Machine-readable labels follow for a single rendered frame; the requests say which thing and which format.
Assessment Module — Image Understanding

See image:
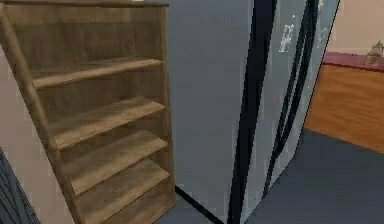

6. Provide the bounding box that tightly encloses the brown wooden shelf unit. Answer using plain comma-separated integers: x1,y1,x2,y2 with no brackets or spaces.
0,0,177,224

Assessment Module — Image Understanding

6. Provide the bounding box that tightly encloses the black fridge handle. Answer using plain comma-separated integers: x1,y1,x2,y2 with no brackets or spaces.
262,0,320,198

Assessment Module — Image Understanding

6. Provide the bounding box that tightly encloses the grey fridge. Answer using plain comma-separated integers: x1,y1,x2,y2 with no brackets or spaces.
159,0,342,224

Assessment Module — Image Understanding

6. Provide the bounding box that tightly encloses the wooden cupboard with maroon top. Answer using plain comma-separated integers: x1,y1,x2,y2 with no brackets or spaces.
303,51,384,155

